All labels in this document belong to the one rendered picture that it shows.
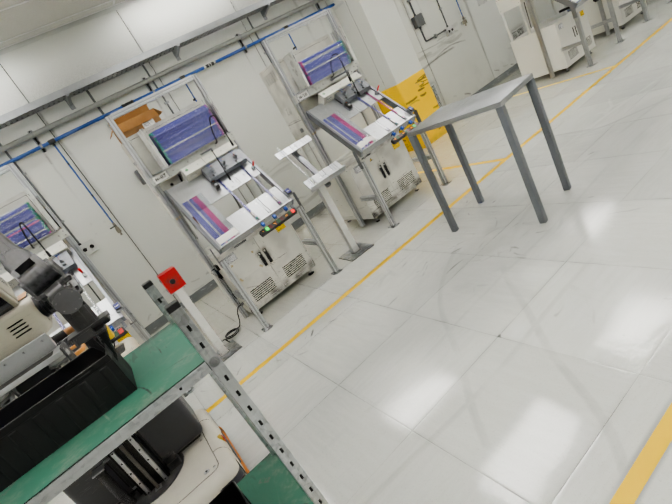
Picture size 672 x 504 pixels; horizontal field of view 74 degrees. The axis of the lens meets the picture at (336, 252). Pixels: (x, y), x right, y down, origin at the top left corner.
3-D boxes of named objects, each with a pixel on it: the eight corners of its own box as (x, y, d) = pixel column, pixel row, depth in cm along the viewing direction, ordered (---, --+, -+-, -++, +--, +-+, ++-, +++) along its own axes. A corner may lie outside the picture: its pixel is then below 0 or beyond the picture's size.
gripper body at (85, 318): (112, 319, 107) (92, 295, 105) (72, 347, 104) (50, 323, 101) (111, 315, 113) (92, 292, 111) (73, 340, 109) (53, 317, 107)
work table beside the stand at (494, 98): (546, 223, 271) (499, 101, 245) (452, 232, 326) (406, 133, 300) (571, 186, 295) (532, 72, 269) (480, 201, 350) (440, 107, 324)
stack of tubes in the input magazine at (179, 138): (225, 133, 361) (206, 103, 352) (170, 164, 341) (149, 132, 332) (221, 136, 371) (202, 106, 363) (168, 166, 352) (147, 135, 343)
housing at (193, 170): (239, 157, 372) (237, 145, 360) (190, 187, 353) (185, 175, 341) (234, 152, 375) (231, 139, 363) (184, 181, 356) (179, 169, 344)
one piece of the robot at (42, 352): (18, 423, 149) (-29, 377, 142) (95, 369, 159) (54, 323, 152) (10, 445, 135) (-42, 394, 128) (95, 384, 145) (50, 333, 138)
